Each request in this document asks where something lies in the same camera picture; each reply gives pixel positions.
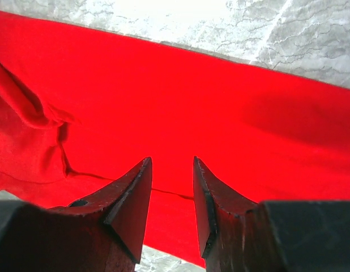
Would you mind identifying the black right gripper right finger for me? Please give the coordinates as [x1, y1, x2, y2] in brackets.
[193, 158, 350, 271]

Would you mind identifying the bright red t-shirt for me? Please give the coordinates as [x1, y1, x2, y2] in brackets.
[0, 11, 350, 265]

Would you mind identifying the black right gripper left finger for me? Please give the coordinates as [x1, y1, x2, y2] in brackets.
[0, 158, 152, 271]

